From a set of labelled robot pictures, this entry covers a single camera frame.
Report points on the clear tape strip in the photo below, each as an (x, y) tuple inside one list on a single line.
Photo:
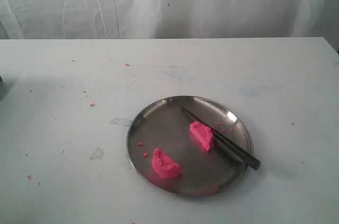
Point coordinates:
[(120, 122)]

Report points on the white backdrop curtain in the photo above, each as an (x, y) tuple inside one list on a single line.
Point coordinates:
[(116, 19)]

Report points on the round steel plate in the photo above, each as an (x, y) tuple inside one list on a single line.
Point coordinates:
[(164, 125)]

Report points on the pink clay cut piece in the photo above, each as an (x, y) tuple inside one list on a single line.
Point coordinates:
[(203, 135)]

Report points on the black knife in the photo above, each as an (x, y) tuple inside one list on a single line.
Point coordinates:
[(246, 157)]

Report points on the clear tape patch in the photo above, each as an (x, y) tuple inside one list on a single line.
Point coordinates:
[(97, 154)]

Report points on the pink clay lump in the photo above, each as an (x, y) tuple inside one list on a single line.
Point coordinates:
[(164, 166)]

